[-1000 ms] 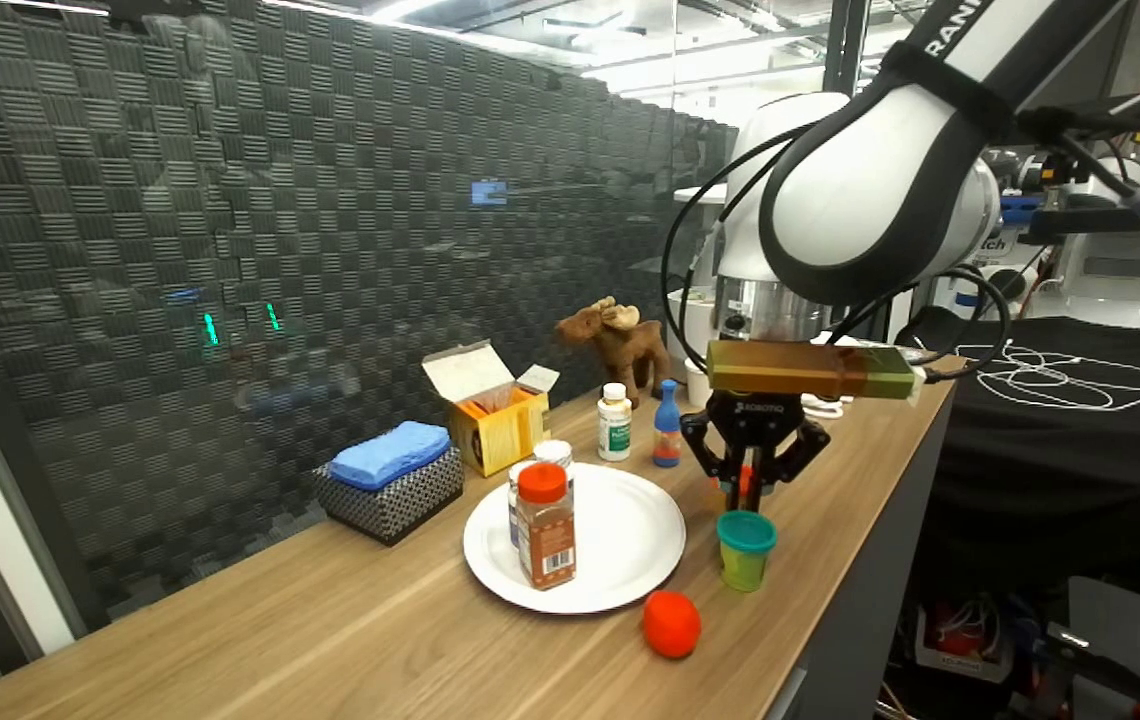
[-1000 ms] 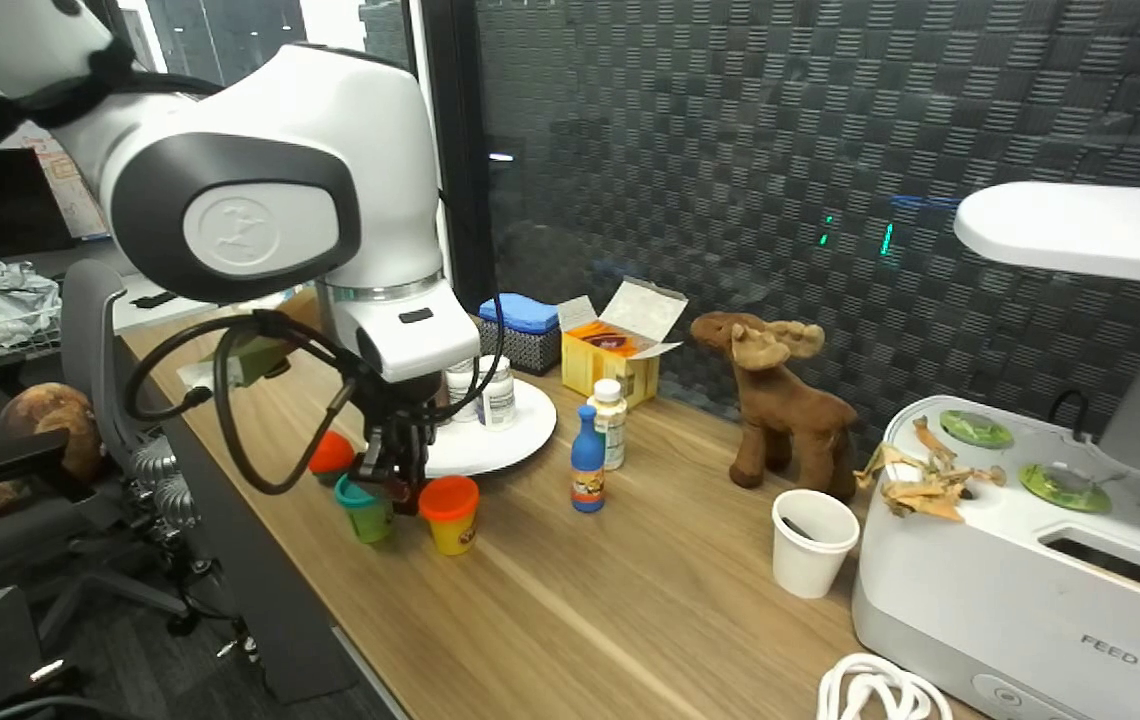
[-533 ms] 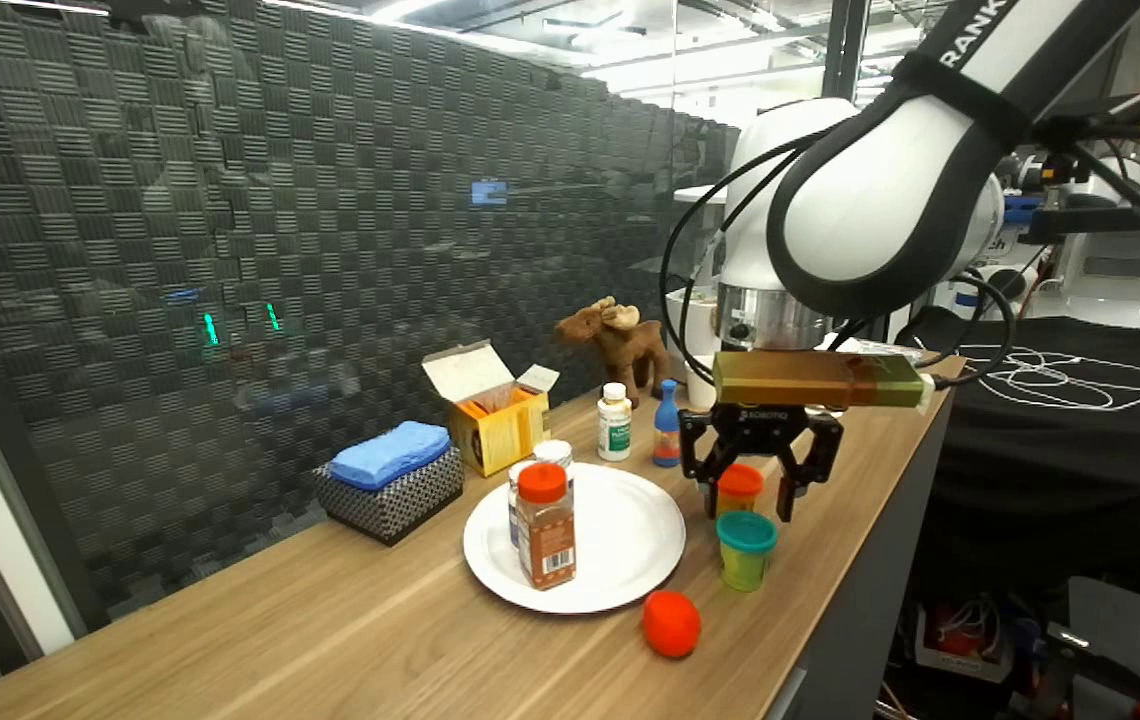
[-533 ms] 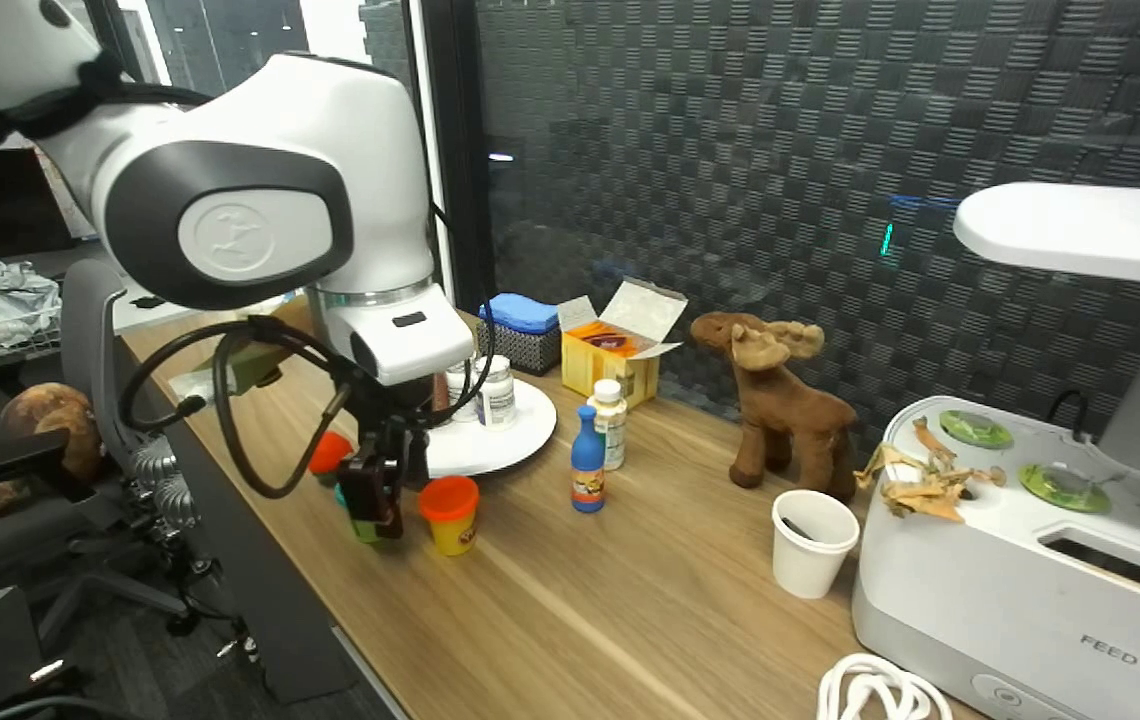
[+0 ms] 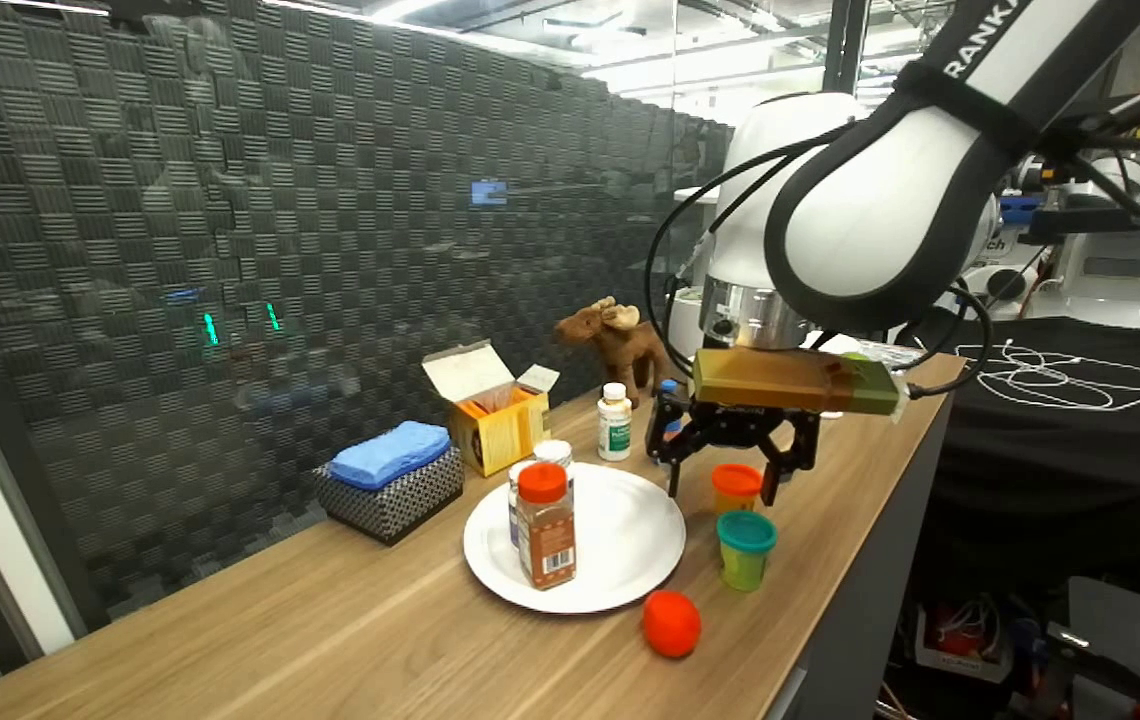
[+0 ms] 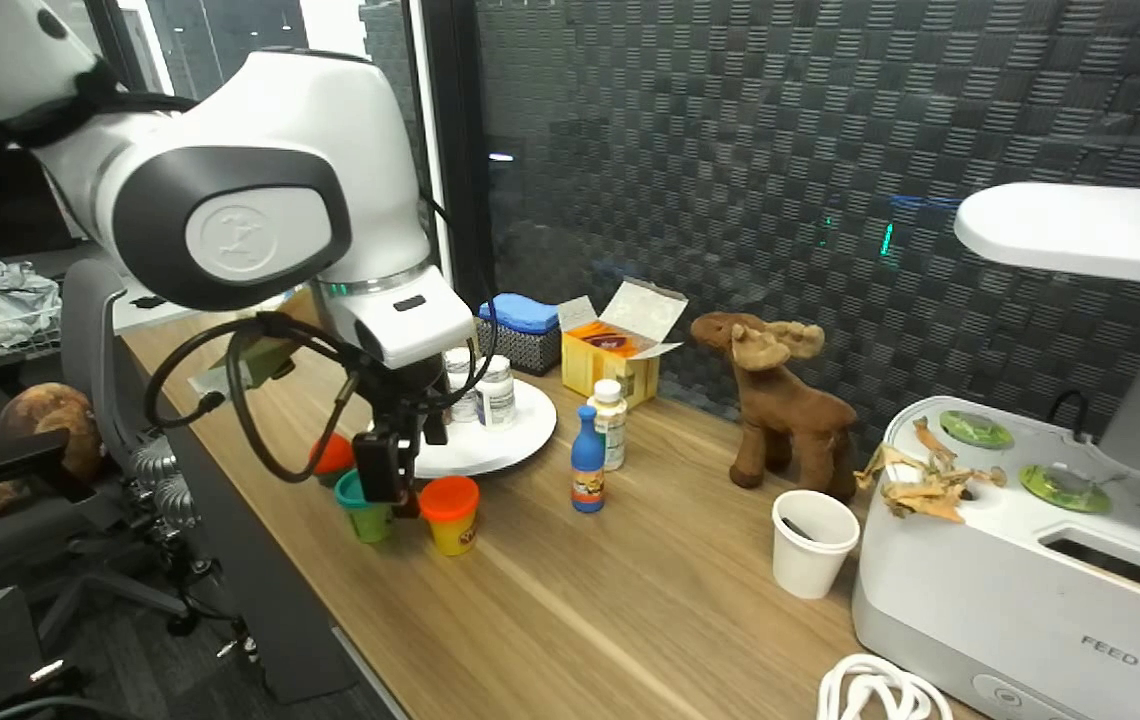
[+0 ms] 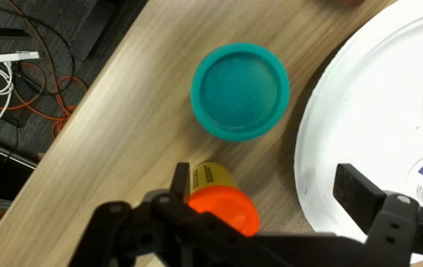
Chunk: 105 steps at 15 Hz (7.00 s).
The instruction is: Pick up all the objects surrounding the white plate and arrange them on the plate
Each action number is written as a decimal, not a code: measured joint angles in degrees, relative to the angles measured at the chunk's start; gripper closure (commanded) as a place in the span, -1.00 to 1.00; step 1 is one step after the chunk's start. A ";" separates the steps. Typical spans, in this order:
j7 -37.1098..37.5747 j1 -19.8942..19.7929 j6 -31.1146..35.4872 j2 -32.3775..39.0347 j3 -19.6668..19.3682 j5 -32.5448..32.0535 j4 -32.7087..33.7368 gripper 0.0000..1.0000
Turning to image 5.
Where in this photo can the white round plate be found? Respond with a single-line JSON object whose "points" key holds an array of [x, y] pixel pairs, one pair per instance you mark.
{"points": [[628, 542]]}

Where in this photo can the spice jar orange lid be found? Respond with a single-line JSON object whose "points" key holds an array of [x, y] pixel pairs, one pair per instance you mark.
{"points": [[544, 542]]}

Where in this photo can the black covered table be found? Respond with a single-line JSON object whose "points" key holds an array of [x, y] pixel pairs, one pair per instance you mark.
{"points": [[1060, 452]]}

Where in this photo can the small blue bottle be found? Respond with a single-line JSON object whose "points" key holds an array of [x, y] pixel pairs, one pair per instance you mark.
{"points": [[671, 388]]}

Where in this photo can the brown moose plush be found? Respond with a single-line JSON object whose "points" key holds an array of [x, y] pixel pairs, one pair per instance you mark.
{"points": [[614, 343]]}

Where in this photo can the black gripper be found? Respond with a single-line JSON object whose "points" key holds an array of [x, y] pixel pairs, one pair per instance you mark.
{"points": [[740, 424]]}

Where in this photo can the folded blue cloth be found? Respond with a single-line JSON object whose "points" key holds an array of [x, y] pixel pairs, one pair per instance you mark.
{"points": [[391, 452]]}

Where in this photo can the white bottle green label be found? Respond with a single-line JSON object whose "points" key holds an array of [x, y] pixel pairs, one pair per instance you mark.
{"points": [[614, 424]]}

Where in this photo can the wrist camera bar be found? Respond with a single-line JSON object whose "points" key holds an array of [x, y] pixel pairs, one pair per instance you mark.
{"points": [[792, 382]]}

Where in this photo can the orange ball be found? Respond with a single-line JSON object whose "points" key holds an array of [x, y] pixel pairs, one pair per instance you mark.
{"points": [[674, 626]]}

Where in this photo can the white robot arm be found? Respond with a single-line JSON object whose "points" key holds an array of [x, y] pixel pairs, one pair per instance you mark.
{"points": [[888, 215]]}

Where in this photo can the open yellow cardboard box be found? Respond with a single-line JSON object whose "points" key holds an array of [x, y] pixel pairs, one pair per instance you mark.
{"points": [[492, 424]]}

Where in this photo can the grey woven basket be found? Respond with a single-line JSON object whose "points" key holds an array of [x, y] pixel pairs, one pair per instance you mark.
{"points": [[391, 504]]}

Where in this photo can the yellow dough tub orange lid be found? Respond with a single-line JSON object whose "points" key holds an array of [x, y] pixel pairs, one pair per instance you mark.
{"points": [[737, 482]]}

